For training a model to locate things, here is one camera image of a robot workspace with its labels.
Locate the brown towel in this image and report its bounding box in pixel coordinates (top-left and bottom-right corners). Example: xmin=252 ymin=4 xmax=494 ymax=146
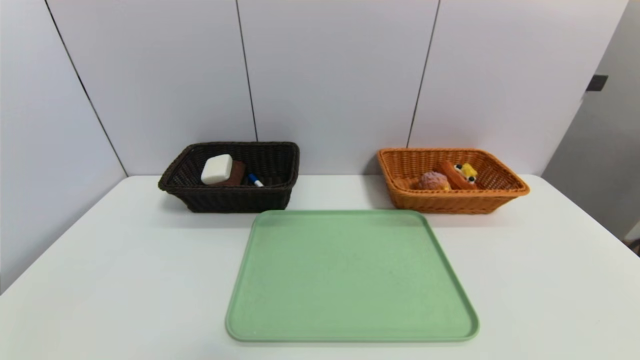
xmin=221 ymin=160 xmax=247 ymax=187

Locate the white soap bar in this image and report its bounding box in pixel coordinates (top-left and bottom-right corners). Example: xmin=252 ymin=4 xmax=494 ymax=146
xmin=200 ymin=153 xmax=235 ymax=186

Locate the pink brown cream puff bun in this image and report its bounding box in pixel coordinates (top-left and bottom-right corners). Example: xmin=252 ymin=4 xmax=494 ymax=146
xmin=418 ymin=171 xmax=452 ymax=191

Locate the orange fruit tart boat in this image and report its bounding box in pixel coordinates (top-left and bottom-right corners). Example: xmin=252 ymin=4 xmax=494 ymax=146
xmin=440 ymin=161 xmax=483 ymax=191

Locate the dark brown wicker basket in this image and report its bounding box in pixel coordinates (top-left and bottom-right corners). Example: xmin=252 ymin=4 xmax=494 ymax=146
xmin=158 ymin=141 xmax=300 ymax=214

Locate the orange wicker basket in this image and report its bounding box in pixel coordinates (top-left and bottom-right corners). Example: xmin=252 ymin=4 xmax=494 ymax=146
xmin=377 ymin=147 xmax=531 ymax=215

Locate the light green plastic tray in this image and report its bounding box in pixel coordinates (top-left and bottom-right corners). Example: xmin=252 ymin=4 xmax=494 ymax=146
xmin=225 ymin=209 xmax=480 ymax=344

